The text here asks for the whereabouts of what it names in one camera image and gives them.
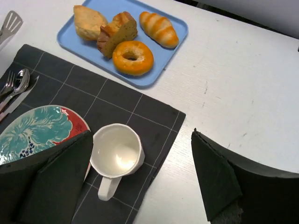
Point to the blue plastic tray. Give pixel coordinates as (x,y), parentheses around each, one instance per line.
(70,41)

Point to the metal serving tongs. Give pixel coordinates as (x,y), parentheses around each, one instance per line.
(10,26)

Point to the pale triangular scone bread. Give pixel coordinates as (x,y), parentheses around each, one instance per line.
(88,22)

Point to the dark grid placemat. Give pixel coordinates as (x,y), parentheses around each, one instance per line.
(101,101)

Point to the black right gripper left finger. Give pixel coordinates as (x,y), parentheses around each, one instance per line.
(44,188)

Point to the white ceramic mug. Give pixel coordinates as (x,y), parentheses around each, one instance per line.
(117,152)

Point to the orange glazed donut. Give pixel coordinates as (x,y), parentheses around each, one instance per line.
(133,58)

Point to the pink handled spoon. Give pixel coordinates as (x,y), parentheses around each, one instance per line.
(21,83)

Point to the red and teal plate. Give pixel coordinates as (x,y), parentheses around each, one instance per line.
(39,129)

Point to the brown cake slice bread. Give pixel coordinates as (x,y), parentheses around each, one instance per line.
(123,27)

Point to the striped crescent roll bread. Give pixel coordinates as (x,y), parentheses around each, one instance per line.
(159,28)

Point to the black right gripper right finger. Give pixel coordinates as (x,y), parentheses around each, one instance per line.
(237,190)

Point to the pink handled knife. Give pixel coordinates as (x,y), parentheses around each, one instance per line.
(11,102)

